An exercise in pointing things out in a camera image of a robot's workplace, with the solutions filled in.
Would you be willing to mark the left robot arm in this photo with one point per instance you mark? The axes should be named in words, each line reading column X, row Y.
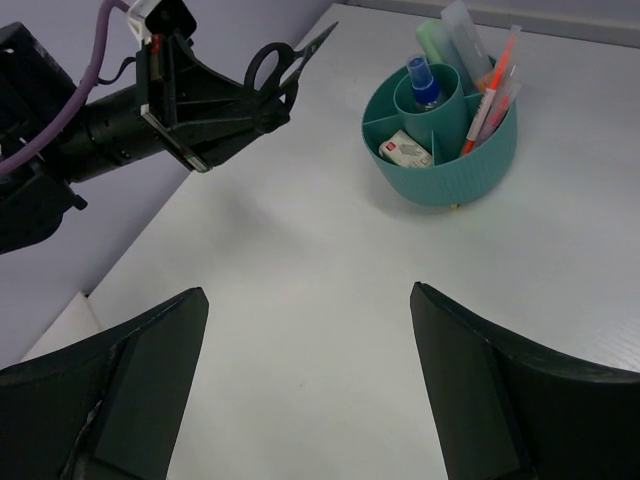
column 54, row 136

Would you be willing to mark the red transparent pen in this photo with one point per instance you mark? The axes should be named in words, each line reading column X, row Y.
column 498, row 110

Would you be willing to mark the green highlighter marker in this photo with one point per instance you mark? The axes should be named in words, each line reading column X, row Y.
column 439, row 48

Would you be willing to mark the teal round desk organizer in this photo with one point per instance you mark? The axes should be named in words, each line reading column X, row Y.
column 453, row 179

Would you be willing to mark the orange highlighter marker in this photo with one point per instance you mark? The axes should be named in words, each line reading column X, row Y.
column 465, row 37

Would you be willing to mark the red thin pen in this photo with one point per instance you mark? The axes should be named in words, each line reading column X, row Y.
column 490, row 92

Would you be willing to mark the white boxed eraser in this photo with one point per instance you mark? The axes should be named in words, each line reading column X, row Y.
column 401, row 150

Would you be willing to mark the black handled scissors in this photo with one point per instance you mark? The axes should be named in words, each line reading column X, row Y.
column 284, row 77

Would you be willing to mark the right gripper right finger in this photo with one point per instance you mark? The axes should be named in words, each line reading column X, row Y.
column 506, row 407

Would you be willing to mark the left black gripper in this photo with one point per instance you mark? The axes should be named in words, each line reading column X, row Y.
column 179, row 105

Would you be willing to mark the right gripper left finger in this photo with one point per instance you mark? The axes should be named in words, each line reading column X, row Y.
column 109, row 406

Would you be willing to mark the small blue-capped glue bottle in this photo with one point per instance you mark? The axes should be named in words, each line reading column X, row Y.
column 425, row 87

